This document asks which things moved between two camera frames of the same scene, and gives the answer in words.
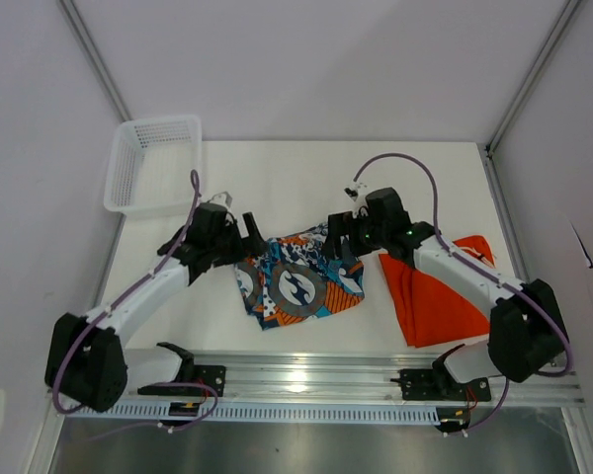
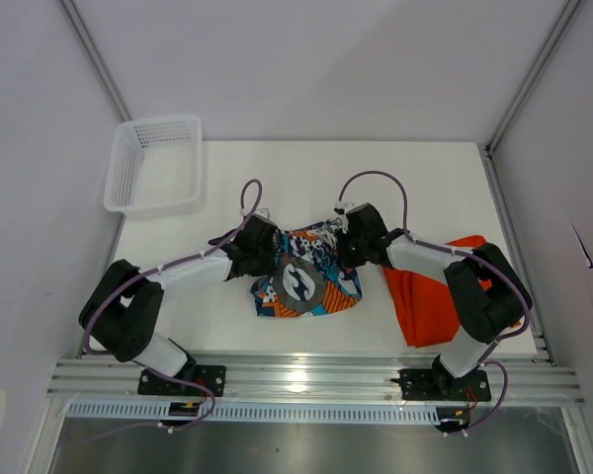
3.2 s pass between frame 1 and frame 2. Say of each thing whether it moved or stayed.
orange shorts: stayed
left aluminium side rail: stayed
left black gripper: moved
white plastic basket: stayed
